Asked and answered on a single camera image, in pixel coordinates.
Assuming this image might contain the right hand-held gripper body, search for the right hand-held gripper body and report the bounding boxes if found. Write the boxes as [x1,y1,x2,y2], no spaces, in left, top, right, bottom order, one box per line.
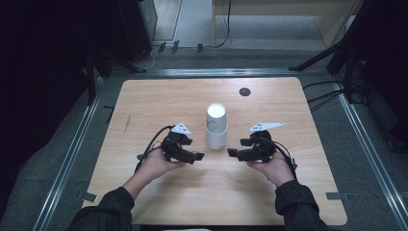
[248,121,285,163]

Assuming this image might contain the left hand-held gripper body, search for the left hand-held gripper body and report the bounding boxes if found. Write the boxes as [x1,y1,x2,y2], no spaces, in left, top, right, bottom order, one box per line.
[161,122,192,163]

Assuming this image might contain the stack of white paper cups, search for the stack of white paper cups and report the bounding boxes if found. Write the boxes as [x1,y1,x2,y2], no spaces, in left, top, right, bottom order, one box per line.
[204,102,229,151]

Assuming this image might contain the person's left hand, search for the person's left hand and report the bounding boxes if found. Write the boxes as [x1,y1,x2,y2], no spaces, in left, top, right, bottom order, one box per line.
[138,148,187,182]

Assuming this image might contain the person's right hand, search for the person's right hand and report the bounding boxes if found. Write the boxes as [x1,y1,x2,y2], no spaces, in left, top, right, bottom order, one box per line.
[246,150,296,189]

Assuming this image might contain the black tape strip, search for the black tape strip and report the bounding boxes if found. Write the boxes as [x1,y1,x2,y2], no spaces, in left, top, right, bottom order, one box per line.
[103,105,115,124]

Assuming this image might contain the black tripod stand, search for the black tripod stand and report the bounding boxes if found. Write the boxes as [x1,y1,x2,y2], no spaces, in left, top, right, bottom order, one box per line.
[288,0,408,104]

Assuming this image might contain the black metal stand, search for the black metal stand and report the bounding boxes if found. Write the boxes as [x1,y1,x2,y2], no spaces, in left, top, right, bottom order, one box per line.
[84,47,147,105]

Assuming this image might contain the black computer tower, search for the black computer tower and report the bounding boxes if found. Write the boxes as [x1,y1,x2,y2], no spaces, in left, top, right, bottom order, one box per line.
[116,0,158,63]

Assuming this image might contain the black equipment base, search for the black equipment base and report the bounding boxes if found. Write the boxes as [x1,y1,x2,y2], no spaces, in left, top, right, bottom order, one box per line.
[386,121,408,153]

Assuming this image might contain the light wooden furniture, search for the light wooden furniture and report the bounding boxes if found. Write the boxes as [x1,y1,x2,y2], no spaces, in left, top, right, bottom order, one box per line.
[211,0,365,48]

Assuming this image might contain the dark curtain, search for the dark curtain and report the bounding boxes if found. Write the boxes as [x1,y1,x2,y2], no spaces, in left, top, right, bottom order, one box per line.
[0,0,119,206]

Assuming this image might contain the left hand-held gripper cable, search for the left hand-held gripper cable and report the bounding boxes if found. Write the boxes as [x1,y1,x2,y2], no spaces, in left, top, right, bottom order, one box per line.
[134,124,176,174]

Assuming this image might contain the hand-held gripper cable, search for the hand-held gripper cable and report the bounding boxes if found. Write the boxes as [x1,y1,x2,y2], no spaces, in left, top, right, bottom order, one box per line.
[263,138,298,181]
[134,124,176,174]

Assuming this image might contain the right hand-held gripper cable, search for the right hand-held gripper cable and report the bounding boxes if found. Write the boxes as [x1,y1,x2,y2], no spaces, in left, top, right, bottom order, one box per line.
[263,138,298,181]

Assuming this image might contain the metal floor rail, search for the metal floor rail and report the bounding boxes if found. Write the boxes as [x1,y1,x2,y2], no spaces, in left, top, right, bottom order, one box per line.
[331,76,408,230]
[109,67,328,79]
[32,76,105,231]

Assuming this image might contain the black floor cable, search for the black floor cable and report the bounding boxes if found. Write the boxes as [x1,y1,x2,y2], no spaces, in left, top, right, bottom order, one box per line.
[309,95,341,113]
[302,79,344,90]
[307,90,344,104]

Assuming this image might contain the white floor cable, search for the white floor cable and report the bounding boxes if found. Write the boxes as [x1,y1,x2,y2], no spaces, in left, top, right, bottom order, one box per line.
[138,44,162,71]

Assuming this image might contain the black hanging cable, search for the black hanging cable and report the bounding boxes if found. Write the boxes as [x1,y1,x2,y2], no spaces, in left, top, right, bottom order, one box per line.
[214,0,233,49]

